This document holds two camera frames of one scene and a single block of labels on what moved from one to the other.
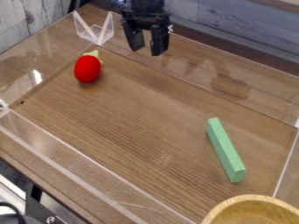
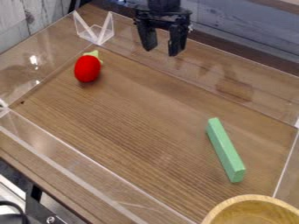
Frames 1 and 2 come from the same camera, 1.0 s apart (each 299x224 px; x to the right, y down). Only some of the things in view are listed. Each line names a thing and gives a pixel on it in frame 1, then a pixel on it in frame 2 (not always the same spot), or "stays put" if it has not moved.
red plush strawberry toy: (88, 66) stays put
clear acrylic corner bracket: (94, 33) stays put
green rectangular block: (225, 150) stays put
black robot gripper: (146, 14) -> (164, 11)
